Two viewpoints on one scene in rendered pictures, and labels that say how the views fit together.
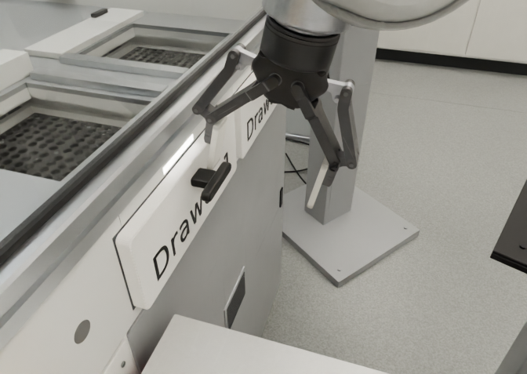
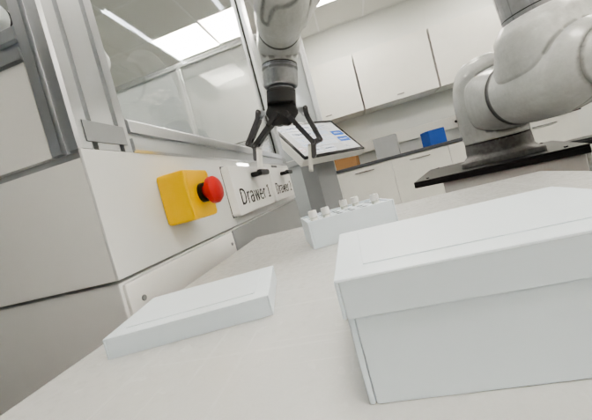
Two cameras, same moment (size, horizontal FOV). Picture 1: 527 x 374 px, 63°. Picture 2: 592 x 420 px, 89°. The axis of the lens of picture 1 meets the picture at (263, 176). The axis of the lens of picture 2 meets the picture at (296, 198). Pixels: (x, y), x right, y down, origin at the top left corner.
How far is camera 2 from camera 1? 0.52 m
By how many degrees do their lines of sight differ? 35
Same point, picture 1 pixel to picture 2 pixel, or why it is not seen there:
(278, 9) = (269, 79)
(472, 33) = not seen: hidden behind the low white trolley
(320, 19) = (284, 76)
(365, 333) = not seen: hidden behind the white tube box
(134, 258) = (230, 175)
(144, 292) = (237, 201)
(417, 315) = not seen: hidden behind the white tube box
